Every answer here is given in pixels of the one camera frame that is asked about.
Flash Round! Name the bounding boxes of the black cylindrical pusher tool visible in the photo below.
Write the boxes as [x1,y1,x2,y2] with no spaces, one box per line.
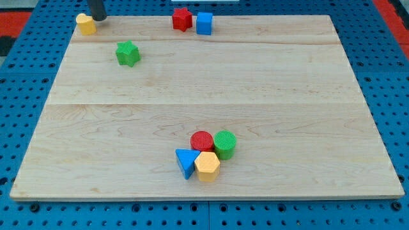
[87,0,107,21]

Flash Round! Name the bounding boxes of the green star block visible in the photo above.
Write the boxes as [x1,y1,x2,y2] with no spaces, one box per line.
[116,40,141,67]

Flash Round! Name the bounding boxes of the yellow heart block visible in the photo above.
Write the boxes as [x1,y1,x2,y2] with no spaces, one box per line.
[75,13,96,36]

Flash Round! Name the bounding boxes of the blue cube block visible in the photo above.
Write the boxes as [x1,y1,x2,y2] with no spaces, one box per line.
[196,12,213,35]

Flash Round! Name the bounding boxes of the green cylinder block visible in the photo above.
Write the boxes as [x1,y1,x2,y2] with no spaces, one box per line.
[213,130,236,160]

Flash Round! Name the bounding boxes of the blue triangle block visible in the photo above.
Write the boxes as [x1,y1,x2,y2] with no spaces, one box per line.
[175,149,201,180]

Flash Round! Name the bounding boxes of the red cylinder block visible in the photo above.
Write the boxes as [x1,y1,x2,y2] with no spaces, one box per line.
[190,131,214,151]

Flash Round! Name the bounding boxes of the red star block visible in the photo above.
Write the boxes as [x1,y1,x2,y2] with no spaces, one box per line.
[172,7,193,32]

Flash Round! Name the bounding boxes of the yellow hexagon block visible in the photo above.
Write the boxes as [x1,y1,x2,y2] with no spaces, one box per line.
[194,151,220,182]

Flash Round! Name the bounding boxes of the light wooden board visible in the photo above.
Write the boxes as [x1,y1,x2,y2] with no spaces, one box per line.
[10,15,404,201]

